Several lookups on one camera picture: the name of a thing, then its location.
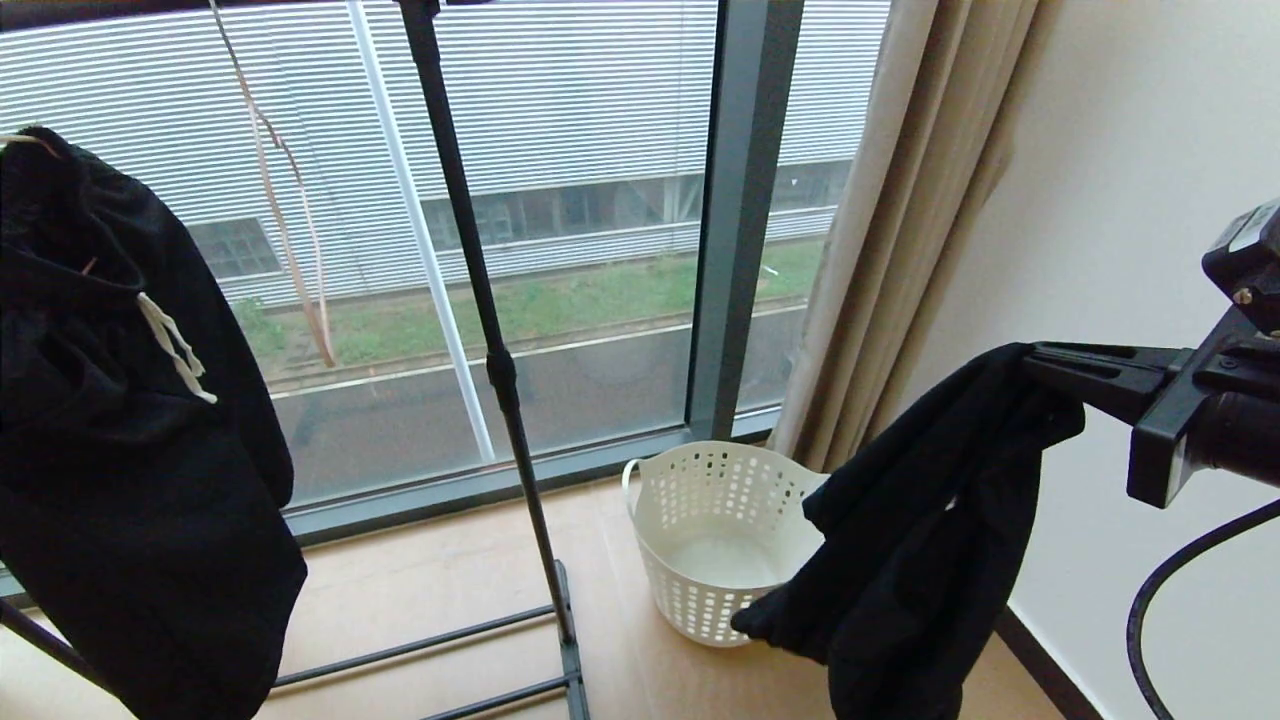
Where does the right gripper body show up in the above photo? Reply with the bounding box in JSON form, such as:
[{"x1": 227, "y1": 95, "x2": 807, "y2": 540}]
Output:
[{"x1": 1127, "y1": 312, "x2": 1280, "y2": 509}]

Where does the black garment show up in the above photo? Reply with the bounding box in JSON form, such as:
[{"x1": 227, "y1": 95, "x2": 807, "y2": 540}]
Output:
[{"x1": 731, "y1": 343, "x2": 1086, "y2": 720}]

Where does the window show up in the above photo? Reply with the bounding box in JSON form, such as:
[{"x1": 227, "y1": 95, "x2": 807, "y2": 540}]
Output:
[{"x1": 0, "y1": 0, "x2": 891, "y2": 601}]

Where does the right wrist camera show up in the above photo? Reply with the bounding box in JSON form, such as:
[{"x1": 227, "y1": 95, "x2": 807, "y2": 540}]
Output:
[{"x1": 1200, "y1": 198, "x2": 1280, "y2": 336}]

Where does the black clothes rack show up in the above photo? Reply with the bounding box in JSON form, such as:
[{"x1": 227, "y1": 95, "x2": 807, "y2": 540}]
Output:
[{"x1": 0, "y1": 0, "x2": 591, "y2": 720}]

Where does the beige curtain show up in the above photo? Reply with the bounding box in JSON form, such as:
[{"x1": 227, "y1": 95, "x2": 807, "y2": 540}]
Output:
[{"x1": 768, "y1": 0, "x2": 1046, "y2": 473}]

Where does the white laundry basket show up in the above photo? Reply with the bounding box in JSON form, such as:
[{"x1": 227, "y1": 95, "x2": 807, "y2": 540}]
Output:
[{"x1": 622, "y1": 441, "x2": 831, "y2": 648}]

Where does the black cable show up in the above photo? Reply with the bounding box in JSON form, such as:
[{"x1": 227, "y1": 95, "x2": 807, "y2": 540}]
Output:
[{"x1": 1127, "y1": 498, "x2": 1280, "y2": 720}]

